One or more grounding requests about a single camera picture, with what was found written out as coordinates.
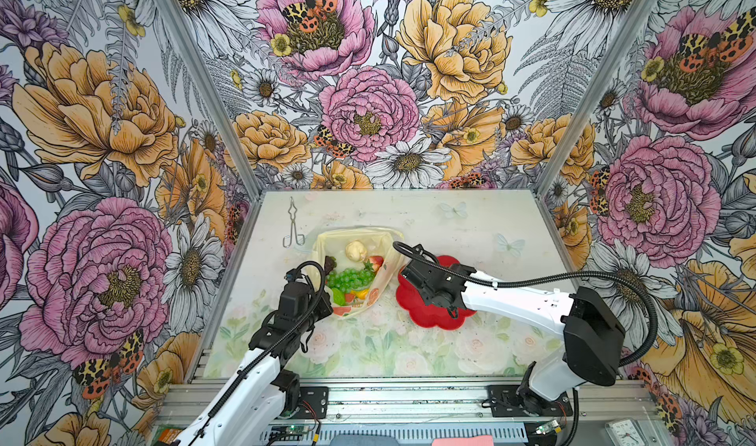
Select dark purple fake mangosteen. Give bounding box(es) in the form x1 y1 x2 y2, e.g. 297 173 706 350
323 256 337 276

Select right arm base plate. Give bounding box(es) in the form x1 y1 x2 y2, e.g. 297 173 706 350
480 384 573 418

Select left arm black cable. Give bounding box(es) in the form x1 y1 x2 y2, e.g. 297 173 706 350
188 260 329 446

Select green fake pepper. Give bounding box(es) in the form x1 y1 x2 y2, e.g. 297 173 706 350
331 289 348 306

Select metal tongs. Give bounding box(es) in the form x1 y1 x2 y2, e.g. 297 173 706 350
282 197 306 248

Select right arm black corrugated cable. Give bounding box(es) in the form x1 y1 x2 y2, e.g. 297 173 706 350
393 240 660 446

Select green fake grapes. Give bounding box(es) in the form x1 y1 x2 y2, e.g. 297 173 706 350
327 268 375 292

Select small circuit board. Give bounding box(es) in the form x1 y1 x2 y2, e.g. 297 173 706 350
267 424 322 445

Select red flower-shaped bowl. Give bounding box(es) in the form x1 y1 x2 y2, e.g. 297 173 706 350
395 254 478 332

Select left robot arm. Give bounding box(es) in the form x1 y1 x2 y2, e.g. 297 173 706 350
171 261 333 446

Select translucent yellowish plastic bag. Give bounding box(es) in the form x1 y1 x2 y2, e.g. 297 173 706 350
311 227 405 318

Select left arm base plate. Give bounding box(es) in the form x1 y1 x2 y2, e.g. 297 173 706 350
291 386 330 420

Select pink cloth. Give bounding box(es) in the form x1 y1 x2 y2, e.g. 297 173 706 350
431 435 494 446

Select white clock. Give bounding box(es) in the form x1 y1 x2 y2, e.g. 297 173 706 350
606 418 647 446

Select cream fake garlic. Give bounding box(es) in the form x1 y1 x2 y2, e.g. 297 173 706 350
345 241 368 262

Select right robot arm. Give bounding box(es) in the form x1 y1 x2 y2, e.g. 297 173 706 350
393 242 625 416

